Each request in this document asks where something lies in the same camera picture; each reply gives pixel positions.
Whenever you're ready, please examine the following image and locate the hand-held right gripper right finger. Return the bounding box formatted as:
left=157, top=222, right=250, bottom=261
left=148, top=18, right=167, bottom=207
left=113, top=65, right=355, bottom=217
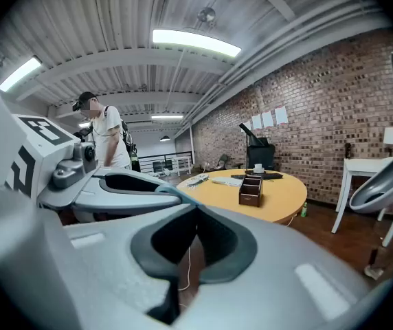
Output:
left=181, top=204, right=393, bottom=330

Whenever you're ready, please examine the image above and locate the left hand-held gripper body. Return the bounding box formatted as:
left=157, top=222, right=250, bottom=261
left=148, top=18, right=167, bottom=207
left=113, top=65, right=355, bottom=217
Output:
left=0, top=44, right=100, bottom=210

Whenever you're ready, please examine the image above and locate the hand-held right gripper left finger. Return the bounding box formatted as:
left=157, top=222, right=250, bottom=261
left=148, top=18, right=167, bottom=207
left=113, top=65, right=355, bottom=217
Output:
left=41, top=203, right=199, bottom=330

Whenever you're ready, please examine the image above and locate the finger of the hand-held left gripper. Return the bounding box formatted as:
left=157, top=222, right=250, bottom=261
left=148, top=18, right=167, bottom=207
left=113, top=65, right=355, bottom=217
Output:
left=70, top=183, right=200, bottom=220
left=94, top=167, right=177, bottom=196

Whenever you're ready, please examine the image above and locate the black railing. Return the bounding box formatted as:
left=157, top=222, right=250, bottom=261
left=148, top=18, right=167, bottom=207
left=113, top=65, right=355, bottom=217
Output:
left=137, top=151, right=194, bottom=175

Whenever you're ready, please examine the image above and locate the white bench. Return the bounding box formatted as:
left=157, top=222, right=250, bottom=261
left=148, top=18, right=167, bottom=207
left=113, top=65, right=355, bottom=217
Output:
left=172, top=155, right=194, bottom=175

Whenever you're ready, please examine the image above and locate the clear bag with white item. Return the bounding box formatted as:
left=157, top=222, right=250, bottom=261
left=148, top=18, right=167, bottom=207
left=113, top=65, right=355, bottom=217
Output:
left=186, top=173, right=210, bottom=186

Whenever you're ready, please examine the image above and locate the round yellow table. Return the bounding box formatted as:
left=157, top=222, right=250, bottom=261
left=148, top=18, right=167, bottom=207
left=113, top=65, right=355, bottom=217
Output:
left=176, top=168, right=308, bottom=225

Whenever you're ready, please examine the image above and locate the brown wooden organizer box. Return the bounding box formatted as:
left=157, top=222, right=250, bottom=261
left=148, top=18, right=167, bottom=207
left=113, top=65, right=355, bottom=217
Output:
left=238, top=174, right=264, bottom=208

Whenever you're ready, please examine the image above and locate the dark folding chair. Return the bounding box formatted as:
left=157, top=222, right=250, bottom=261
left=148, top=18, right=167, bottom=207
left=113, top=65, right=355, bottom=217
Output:
left=213, top=153, right=229, bottom=170

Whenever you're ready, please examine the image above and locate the white flat pouch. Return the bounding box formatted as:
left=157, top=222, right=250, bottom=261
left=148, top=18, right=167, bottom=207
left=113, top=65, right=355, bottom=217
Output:
left=210, top=176, right=243, bottom=188

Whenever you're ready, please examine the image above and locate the black keyboard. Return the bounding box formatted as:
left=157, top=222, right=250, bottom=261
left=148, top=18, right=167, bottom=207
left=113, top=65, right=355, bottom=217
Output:
left=230, top=172, right=284, bottom=182

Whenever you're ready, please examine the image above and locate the black office chair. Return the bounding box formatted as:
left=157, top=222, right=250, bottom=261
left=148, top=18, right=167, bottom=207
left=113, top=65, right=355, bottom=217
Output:
left=247, top=137, right=276, bottom=171

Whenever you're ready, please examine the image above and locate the black desk lamp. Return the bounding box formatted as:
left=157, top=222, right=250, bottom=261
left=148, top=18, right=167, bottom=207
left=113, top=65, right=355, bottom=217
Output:
left=238, top=122, right=267, bottom=174

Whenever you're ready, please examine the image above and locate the white side table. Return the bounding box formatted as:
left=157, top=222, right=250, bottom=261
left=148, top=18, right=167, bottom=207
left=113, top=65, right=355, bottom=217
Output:
left=330, top=156, right=393, bottom=248

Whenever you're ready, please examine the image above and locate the white table lamp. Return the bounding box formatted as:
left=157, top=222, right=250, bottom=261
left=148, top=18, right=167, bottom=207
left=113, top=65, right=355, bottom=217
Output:
left=382, top=126, right=393, bottom=157

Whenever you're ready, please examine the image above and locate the round ceiling fixture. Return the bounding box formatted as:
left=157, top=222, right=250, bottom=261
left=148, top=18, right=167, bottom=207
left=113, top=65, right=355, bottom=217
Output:
left=196, top=6, right=216, bottom=24

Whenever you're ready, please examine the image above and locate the long white cable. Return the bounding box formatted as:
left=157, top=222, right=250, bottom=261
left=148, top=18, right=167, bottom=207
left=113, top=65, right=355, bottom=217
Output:
left=177, top=245, right=193, bottom=292

